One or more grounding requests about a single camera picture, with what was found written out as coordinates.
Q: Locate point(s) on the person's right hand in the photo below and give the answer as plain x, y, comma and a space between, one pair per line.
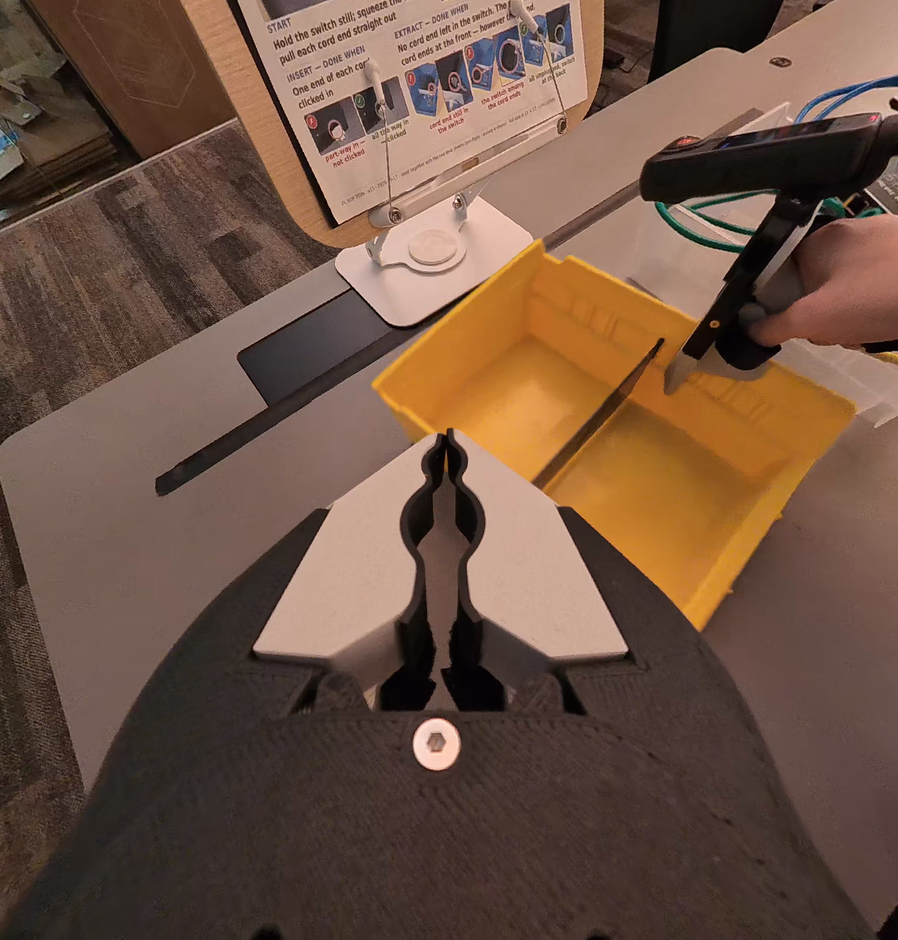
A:
860, 279

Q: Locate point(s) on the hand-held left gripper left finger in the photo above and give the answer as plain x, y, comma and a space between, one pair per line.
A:
346, 587

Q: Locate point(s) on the wooden instruction board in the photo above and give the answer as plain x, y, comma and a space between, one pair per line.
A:
229, 88

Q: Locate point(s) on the printed instruction sheet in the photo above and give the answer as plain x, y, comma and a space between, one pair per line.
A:
434, 95

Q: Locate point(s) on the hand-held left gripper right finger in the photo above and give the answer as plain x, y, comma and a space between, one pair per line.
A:
544, 587

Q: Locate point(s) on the yellow plastic bin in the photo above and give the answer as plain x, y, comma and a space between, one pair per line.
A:
677, 485

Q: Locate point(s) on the clear plastic bin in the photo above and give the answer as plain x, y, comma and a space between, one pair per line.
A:
882, 382

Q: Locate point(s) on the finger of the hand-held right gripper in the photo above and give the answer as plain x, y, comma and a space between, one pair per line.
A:
680, 374

